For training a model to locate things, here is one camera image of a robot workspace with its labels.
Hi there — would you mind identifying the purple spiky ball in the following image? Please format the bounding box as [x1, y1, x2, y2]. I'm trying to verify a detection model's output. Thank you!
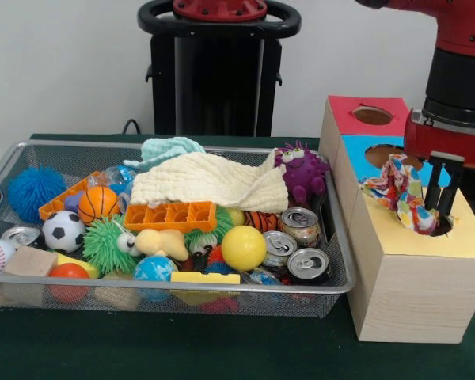
[274, 140, 331, 205]

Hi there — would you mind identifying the shallow wire mesh bin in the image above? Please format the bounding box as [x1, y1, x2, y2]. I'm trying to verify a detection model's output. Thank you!
[0, 139, 357, 319]

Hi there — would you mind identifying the orange red ball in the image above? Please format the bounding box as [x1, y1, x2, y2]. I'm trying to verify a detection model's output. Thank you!
[47, 262, 91, 305]

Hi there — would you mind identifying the small soccer ball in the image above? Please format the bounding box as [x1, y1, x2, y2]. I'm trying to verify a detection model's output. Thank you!
[42, 210, 87, 255]

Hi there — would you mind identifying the small orange basketball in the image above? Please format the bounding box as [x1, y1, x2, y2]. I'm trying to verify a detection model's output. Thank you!
[78, 185, 122, 226]

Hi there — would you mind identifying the blue spiky ball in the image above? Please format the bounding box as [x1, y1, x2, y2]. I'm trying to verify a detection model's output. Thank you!
[7, 165, 67, 225]

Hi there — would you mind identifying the cream knitted cloth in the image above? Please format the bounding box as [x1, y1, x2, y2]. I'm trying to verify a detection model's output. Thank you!
[129, 149, 290, 215]

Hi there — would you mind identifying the dark green table cloth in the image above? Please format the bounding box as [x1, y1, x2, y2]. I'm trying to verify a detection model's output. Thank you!
[0, 133, 475, 380]

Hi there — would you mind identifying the wooden box with three holes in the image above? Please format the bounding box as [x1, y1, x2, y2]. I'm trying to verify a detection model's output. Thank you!
[318, 94, 475, 344]

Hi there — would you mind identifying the green spiky ball with eyes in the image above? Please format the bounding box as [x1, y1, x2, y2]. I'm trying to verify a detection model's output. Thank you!
[82, 219, 143, 277]

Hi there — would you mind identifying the polka dot paper wrapper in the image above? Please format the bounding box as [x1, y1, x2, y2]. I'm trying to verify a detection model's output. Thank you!
[359, 153, 440, 237]

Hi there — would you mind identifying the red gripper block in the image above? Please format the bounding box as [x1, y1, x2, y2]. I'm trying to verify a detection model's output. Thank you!
[403, 108, 475, 219]

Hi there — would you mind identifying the yellow smooth ball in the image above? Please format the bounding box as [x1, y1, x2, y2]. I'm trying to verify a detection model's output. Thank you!
[221, 225, 268, 272]

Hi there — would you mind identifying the black looped cable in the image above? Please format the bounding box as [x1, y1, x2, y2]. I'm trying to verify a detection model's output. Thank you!
[121, 117, 143, 135]

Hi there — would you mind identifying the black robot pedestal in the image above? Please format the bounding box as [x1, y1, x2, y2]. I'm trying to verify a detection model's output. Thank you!
[137, 0, 302, 138]

